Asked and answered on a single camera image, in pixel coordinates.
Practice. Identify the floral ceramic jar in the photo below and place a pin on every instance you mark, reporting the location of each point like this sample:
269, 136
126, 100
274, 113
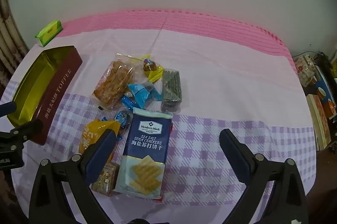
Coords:
305, 71

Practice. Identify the flat orange patterned box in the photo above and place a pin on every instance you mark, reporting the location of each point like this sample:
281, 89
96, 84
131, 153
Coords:
320, 123

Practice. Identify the blue printed box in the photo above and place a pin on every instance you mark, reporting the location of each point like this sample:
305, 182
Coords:
325, 93

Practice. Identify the large blue dark candy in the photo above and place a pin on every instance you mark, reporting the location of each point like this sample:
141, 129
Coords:
143, 93

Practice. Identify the round blue candy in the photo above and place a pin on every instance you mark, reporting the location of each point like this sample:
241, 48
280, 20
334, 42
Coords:
123, 117

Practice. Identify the small brown pastry packet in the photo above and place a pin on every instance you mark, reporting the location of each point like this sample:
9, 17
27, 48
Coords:
106, 179

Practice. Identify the blue cracker packet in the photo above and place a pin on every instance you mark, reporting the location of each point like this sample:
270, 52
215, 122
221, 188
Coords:
148, 145

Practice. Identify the orange snack packet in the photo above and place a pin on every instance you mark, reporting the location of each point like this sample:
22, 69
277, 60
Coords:
92, 135

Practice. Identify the green tissue pack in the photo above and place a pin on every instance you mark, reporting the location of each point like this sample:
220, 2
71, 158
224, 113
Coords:
50, 32

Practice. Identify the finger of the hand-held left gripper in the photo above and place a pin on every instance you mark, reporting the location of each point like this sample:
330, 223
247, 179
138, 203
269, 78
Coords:
27, 129
8, 108

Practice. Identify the beige patterned curtain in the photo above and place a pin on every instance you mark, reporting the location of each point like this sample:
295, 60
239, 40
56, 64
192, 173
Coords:
10, 36

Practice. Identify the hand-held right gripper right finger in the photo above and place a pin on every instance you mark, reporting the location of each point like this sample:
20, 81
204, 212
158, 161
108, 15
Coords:
237, 156

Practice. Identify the yellow chocolate candy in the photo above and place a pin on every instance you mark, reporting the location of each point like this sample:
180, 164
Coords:
152, 69

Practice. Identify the clear packet of seaweed sticks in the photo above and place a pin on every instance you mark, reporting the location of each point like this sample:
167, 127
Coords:
171, 89

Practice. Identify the maroon and gold tin box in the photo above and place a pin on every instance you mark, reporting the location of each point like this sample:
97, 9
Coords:
60, 97

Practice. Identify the clear packet of fried snacks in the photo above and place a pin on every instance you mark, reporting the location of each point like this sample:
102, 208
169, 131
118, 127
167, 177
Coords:
113, 83

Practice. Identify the pink and purple checked cloth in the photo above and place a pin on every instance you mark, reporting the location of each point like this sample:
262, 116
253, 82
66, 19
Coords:
223, 68

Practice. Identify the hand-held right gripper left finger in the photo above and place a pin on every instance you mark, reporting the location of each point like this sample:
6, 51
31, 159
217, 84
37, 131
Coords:
101, 158

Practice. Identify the small blue candy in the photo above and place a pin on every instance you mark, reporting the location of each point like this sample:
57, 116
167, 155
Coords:
128, 102

